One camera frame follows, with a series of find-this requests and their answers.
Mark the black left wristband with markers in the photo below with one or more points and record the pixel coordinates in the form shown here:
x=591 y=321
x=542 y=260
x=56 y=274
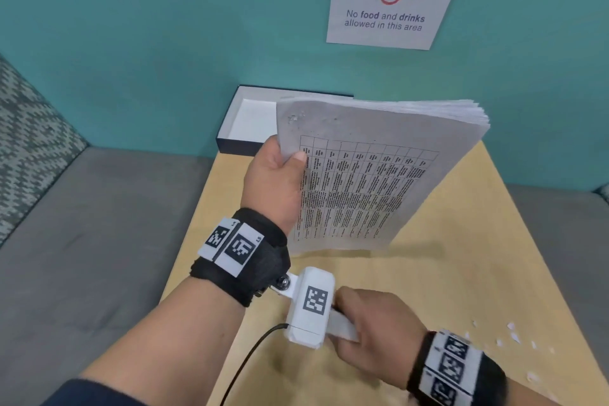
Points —
x=257 y=258

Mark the person's left thumb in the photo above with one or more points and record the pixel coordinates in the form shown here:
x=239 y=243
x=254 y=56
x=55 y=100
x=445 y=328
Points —
x=292 y=160

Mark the scattered white paper scraps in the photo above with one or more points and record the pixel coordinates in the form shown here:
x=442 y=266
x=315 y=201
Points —
x=513 y=337

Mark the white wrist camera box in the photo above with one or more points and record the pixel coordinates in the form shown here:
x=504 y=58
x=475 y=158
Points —
x=309 y=305

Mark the dark blue open box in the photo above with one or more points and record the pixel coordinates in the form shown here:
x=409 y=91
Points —
x=247 y=122

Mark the person's left forearm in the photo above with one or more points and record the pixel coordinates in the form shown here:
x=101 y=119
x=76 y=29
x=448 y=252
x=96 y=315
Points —
x=176 y=348

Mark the person's right hand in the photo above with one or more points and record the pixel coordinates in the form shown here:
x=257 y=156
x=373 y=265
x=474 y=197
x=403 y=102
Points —
x=385 y=339

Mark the person's left hand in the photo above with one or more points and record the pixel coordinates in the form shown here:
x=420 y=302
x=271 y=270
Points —
x=269 y=187

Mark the dark blue sleeve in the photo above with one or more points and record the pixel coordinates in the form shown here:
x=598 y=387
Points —
x=90 y=394

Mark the grey patterned sofa cushion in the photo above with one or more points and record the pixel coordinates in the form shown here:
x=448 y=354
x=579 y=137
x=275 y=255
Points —
x=603 y=194
x=33 y=148

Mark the white handheld tool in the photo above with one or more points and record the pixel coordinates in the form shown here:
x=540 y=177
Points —
x=342 y=325

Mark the stack of printed paper sheets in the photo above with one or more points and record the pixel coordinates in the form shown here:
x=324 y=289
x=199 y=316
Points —
x=380 y=172

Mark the grey sofa seat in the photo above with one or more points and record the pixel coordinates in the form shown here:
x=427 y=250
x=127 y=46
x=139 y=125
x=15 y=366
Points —
x=566 y=239

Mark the person's right forearm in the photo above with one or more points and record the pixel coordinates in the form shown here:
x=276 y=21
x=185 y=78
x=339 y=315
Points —
x=528 y=396

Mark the black right wristband with markers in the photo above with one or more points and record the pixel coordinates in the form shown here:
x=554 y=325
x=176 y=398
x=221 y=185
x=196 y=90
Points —
x=452 y=367

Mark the person's right fingers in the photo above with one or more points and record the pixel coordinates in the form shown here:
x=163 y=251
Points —
x=349 y=305

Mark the black wristband with markers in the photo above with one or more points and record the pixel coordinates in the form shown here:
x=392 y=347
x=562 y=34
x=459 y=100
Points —
x=452 y=367
x=257 y=258

